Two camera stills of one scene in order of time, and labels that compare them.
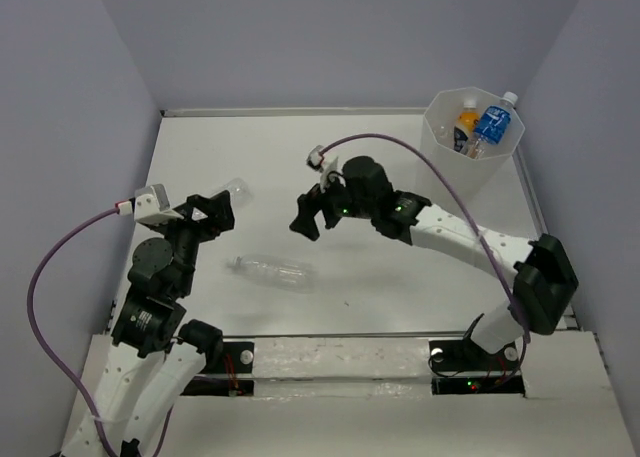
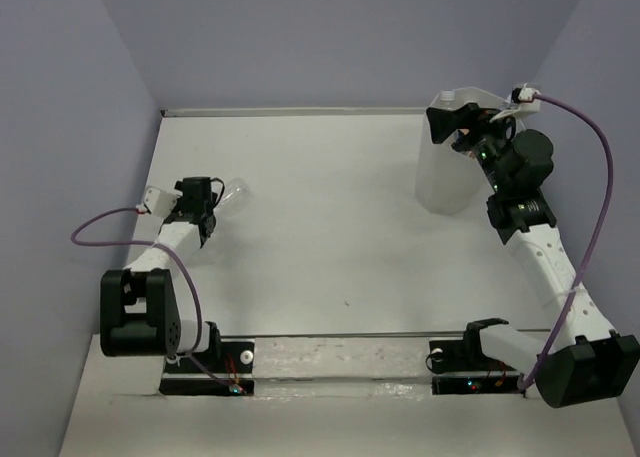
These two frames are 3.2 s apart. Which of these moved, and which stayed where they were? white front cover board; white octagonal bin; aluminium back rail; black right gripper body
Moved: black right gripper body
Stayed: white front cover board; white octagonal bin; aluminium back rail
